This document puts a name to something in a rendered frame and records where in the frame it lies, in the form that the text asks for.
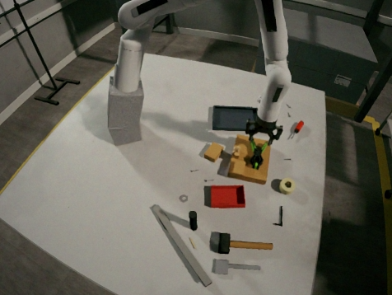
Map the red open tray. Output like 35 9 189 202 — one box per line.
211 185 245 208

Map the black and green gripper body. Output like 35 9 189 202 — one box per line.
254 113 277 134

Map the pale yellow ring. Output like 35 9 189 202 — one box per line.
279 178 296 195

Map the black mallet with wooden handle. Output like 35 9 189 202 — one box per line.
218 233 273 254

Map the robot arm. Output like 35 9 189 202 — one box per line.
113 0 292 122

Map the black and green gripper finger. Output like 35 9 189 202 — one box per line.
245 119 263 143
266 125 283 146

